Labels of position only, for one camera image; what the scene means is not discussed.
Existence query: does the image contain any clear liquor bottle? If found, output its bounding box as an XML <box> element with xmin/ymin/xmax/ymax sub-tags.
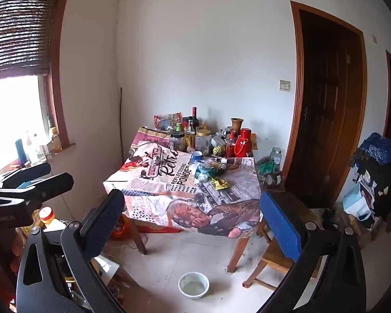
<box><xmin>185</xmin><ymin>117</ymin><xmax>196</xmax><ymax>149</ymax></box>

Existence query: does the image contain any burgundy printed bag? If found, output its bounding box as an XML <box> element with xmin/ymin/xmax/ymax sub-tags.
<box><xmin>132</xmin><ymin>127</ymin><xmax>172</xmax><ymax>152</ymax></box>

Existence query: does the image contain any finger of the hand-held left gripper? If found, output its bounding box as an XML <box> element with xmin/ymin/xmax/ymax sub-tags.
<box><xmin>0</xmin><ymin>173</ymin><xmax>74</xmax><ymax>209</ymax></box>
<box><xmin>0</xmin><ymin>162</ymin><xmax>52</xmax><ymax>192</ymax></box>

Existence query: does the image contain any red thermos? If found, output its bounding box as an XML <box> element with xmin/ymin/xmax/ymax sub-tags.
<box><xmin>235</xmin><ymin>128</ymin><xmax>252</xmax><ymax>158</ymax></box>

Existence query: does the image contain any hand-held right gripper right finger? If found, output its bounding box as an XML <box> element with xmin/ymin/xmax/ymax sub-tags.
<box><xmin>259</xmin><ymin>190</ymin><xmax>369</xmax><ymax>313</ymax></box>

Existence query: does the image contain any orange cap bottle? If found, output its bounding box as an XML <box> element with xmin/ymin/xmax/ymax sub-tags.
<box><xmin>39</xmin><ymin>206</ymin><xmax>66</xmax><ymax>232</ymax></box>

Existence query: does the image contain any blue bottle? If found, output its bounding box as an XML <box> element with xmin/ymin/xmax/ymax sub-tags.
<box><xmin>15</xmin><ymin>139</ymin><xmax>26</xmax><ymax>167</ymax></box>

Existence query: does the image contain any light blue plastic bag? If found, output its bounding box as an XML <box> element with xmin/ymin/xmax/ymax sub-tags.
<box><xmin>342</xmin><ymin>183</ymin><xmax>375</xmax><ymax>219</ymax></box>

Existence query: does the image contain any white bowl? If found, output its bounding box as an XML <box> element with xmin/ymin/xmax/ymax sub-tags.
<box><xmin>178</xmin><ymin>272</ymin><xmax>210</xmax><ymax>300</ymax></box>

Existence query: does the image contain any yellow oil bottle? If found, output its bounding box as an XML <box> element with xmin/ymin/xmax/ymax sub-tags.
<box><xmin>50</xmin><ymin>127</ymin><xmax>62</xmax><ymax>152</ymax></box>

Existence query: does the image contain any green cloth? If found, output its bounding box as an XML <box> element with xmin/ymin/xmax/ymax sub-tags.
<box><xmin>257</xmin><ymin>160</ymin><xmax>281</xmax><ymax>174</ymax></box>

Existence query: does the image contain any dark wooden door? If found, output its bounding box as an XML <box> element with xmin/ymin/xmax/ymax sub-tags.
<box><xmin>284</xmin><ymin>1</ymin><xmax>368</xmax><ymax>210</ymax></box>

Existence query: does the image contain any table with printed cloth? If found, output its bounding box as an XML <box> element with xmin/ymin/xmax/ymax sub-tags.
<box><xmin>103</xmin><ymin>127</ymin><xmax>261</xmax><ymax>238</ymax></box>

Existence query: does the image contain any red sauce bottle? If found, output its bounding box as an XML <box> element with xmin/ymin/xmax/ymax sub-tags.
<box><xmin>226</xmin><ymin>133</ymin><xmax>237</xmax><ymax>158</ymax></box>

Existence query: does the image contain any yellow lid glass jar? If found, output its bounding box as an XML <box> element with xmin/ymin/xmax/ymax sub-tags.
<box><xmin>195</xmin><ymin>129</ymin><xmax>212</xmax><ymax>155</ymax></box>

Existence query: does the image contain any black bag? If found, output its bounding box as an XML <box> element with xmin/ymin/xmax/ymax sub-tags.
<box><xmin>352</xmin><ymin>156</ymin><xmax>391</xmax><ymax>222</ymax></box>

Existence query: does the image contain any blue lace cloth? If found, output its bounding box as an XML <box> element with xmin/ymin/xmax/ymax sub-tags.
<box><xmin>358</xmin><ymin>133</ymin><xmax>391</xmax><ymax>165</ymax></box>

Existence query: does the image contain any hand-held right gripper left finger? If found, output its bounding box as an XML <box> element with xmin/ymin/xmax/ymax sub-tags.
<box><xmin>16</xmin><ymin>188</ymin><xmax>126</xmax><ymax>313</ymax></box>

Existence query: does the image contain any black lid glass jar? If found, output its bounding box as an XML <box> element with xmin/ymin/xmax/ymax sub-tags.
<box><xmin>169</xmin><ymin>131</ymin><xmax>186</xmax><ymax>152</ymax></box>

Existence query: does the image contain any colourful snack packet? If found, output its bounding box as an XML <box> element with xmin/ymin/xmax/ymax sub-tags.
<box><xmin>154</xmin><ymin>112</ymin><xmax>182</xmax><ymax>131</ymax></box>

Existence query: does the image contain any wooden window frame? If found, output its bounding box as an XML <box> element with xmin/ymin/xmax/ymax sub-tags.
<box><xmin>39</xmin><ymin>0</ymin><xmax>77</xmax><ymax>157</ymax></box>

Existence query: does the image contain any small dark glass jar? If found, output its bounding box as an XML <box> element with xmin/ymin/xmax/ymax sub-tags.
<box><xmin>260</xmin><ymin>171</ymin><xmax>284</xmax><ymax>188</ymax></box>

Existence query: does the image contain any bamboo window blind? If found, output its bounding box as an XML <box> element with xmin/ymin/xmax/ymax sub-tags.
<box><xmin>0</xmin><ymin>0</ymin><xmax>61</xmax><ymax>77</ymax></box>

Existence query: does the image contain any black shoe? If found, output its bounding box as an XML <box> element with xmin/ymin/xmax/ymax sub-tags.
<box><xmin>322</xmin><ymin>209</ymin><xmax>338</xmax><ymax>229</ymax></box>

